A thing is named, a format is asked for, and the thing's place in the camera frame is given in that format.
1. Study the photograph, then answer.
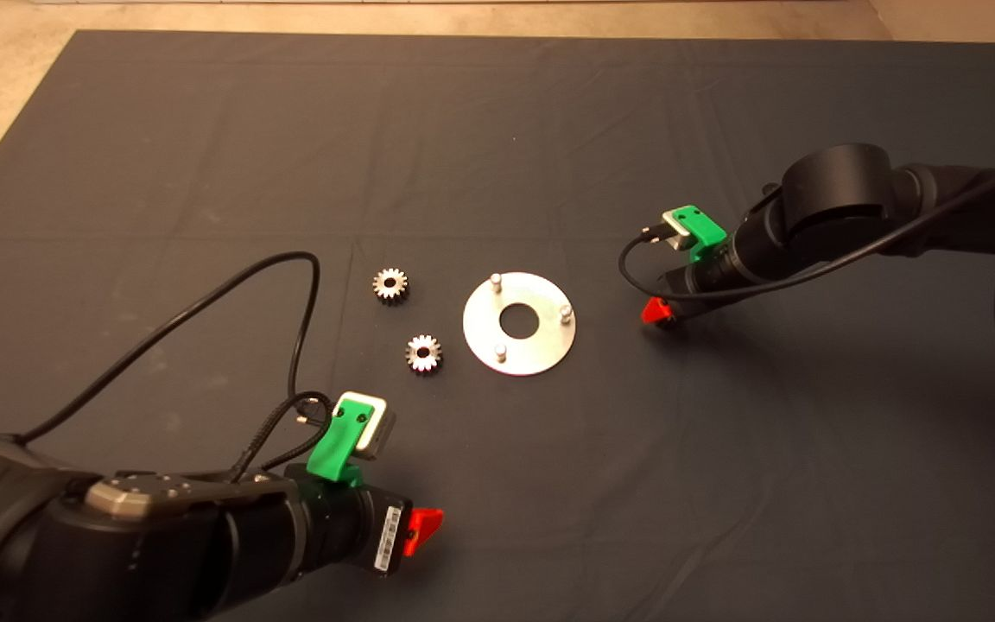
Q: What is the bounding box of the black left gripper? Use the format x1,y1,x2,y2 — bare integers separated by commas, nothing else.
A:
299,475,445,578

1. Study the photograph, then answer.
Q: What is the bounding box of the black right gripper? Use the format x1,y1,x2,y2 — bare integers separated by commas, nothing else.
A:
641,242,762,327

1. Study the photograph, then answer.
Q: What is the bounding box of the small steel planetary gear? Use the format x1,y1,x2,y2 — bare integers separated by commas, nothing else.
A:
405,334,444,376
373,267,410,305

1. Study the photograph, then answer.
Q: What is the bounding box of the round metal carrier plate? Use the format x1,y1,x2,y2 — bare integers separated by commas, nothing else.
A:
463,272,578,378

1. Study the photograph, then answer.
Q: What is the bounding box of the dark grey table cloth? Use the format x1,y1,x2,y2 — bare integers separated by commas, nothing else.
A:
0,30,995,622

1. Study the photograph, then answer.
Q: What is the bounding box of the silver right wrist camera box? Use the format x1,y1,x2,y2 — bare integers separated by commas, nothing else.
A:
660,210,694,253

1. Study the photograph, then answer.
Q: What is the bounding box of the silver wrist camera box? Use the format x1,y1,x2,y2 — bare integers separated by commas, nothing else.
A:
660,210,694,253
335,390,397,457

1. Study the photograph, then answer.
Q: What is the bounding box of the smooth black right arm cable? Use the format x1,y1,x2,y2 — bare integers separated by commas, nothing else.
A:
618,164,995,397

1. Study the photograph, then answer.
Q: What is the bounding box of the green right camera mount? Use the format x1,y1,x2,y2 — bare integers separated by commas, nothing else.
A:
667,205,728,264

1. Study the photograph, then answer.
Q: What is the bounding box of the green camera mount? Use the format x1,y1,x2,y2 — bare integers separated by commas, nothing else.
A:
306,393,377,483
667,205,728,264

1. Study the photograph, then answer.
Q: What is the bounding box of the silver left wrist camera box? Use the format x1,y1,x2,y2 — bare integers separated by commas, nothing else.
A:
335,390,397,457

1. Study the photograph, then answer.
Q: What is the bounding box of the green left camera mount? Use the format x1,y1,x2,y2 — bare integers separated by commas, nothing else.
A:
306,393,377,483

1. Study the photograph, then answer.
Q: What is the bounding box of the braided black right arm cable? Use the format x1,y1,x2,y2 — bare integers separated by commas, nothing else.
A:
746,180,785,217

